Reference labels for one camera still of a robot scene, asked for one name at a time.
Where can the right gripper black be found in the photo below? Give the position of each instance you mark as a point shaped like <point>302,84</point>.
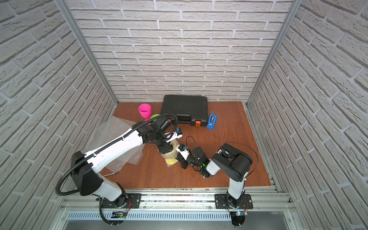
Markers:
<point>182,161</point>

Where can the green plastic wine glass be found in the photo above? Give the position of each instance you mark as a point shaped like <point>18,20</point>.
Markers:
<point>153,117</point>

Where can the blue tape dispenser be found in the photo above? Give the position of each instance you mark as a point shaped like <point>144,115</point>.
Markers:
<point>212,121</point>

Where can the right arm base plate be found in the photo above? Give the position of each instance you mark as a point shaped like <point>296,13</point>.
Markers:
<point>225,201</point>

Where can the black plastic tool case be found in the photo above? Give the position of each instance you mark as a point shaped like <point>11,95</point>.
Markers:
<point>189,109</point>

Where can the bubble wrap stack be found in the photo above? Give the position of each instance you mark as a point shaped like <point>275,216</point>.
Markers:
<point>107,132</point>

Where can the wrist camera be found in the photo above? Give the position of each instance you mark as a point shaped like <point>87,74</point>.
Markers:
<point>184,151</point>
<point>176,135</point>

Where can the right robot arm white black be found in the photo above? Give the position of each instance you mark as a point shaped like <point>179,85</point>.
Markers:
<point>235,163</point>

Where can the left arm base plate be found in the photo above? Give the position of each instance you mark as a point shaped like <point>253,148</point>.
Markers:
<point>135,200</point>

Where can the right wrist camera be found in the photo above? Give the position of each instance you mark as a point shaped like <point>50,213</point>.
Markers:
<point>184,151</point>

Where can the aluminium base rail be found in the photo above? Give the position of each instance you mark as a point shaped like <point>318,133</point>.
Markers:
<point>177,205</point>

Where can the yellow plastic wine glass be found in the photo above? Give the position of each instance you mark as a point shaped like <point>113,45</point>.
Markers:
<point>172,156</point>

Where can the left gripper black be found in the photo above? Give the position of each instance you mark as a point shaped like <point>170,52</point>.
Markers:
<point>165,146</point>

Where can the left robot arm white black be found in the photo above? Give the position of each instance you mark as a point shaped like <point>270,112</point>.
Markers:
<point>86,168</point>

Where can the bubble wrap sheet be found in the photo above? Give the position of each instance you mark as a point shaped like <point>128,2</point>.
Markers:
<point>171,155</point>

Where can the pink plastic wine glass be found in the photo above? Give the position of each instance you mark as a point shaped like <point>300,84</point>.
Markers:
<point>145,111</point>

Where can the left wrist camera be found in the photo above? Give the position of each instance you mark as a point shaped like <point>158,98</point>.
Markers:
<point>176,135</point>

